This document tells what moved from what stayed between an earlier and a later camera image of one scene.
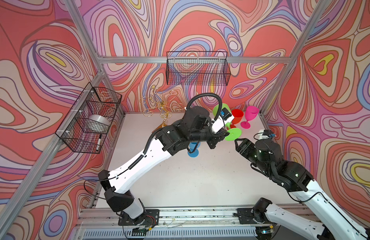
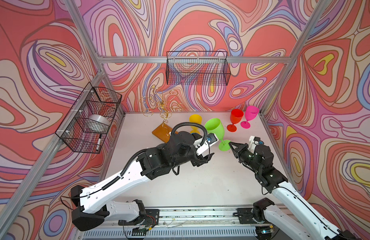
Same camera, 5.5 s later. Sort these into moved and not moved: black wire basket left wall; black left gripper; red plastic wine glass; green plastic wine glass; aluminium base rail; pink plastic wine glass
Moved: green plastic wine glass; black left gripper
Not moved: aluminium base rail; black wire basket left wall; pink plastic wine glass; red plastic wine glass
